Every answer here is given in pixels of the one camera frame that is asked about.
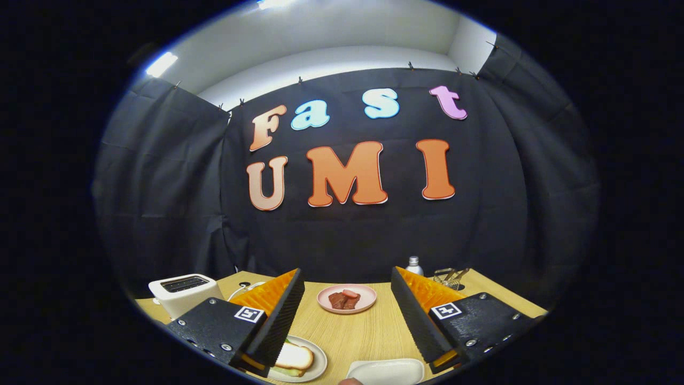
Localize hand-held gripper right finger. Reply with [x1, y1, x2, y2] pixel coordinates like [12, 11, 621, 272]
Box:
[391, 267, 546, 375]

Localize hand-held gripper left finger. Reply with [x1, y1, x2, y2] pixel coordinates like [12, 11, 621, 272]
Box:
[167, 268, 305, 378]

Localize pink plate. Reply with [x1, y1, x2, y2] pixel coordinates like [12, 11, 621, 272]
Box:
[317, 284, 377, 314]

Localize round white plate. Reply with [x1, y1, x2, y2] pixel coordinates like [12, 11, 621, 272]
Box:
[262, 335, 328, 383]

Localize rectangular white plate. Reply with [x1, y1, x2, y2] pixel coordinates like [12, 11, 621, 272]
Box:
[346, 358, 425, 385]

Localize brown meat pieces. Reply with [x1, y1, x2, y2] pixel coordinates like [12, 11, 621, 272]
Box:
[328, 289, 361, 310]

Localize white toaster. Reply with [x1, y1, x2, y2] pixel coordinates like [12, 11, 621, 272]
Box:
[148, 274, 225, 321]

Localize ceiling light panel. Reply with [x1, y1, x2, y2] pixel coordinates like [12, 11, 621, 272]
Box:
[147, 52, 178, 78]

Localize white toaster cable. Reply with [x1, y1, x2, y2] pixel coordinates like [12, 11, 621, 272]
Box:
[227, 282, 266, 301]

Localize metal wire cutlery holder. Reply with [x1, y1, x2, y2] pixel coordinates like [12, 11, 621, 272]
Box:
[433, 267, 471, 291]

